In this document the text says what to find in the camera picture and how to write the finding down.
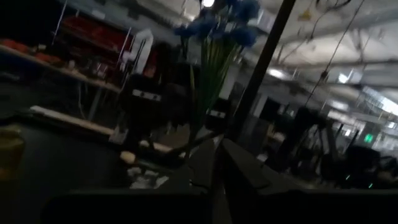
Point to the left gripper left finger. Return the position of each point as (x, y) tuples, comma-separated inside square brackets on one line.
[(199, 174)]

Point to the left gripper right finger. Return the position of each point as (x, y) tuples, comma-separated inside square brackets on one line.
[(245, 174)]

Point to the blue artificial flower bunch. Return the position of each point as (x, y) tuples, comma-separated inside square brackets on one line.
[(244, 35)]

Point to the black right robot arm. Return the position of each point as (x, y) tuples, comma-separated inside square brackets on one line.
[(146, 109)]

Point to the amber glass vase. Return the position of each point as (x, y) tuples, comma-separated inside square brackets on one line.
[(11, 149)]

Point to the green exit sign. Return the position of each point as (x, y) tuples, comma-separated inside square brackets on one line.
[(368, 137)]

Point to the white machine housing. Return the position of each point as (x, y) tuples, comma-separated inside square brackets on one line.
[(141, 49)]

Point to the long wooden workbench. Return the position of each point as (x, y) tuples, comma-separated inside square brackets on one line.
[(62, 70)]

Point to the shelf with red bins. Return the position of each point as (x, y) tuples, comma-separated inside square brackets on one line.
[(93, 34)]

